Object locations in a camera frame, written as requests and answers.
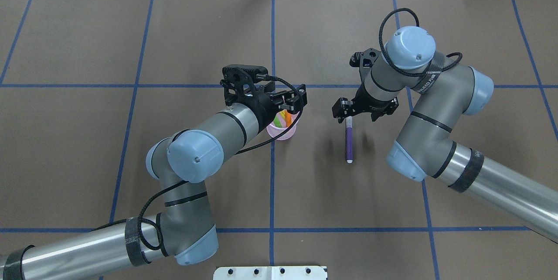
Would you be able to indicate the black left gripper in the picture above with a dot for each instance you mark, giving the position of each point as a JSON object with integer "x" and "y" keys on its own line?
{"x": 263, "y": 108}

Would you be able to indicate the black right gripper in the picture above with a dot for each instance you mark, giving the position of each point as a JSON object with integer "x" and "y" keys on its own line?
{"x": 368, "y": 98}

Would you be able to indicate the orange highlighter pen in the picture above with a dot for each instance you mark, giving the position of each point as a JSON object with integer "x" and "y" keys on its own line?
{"x": 288, "y": 118}

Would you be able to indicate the green highlighter pen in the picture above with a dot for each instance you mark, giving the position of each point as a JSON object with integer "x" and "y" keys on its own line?
{"x": 277, "y": 121}

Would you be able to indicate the purple marker pen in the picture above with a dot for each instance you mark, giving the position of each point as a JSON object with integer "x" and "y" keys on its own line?
{"x": 349, "y": 140}

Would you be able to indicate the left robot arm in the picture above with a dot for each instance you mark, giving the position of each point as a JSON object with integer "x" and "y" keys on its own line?
{"x": 176, "y": 221}

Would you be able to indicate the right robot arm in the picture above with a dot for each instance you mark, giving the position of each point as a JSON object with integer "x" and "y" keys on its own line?
{"x": 423, "y": 148}

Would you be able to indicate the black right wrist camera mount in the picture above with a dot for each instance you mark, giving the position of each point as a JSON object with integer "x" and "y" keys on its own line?
{"x": 364, "y": 61}

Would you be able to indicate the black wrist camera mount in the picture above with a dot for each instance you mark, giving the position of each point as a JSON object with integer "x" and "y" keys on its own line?
{"x": 239, "y": 80}
{"x": 364, "y": 61}

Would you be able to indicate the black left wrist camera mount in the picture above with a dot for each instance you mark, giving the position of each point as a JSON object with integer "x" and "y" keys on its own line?
{"x": 239, "y": 80}

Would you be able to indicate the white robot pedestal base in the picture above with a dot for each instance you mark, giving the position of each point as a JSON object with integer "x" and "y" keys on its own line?
{"x": 271, "y": 273}

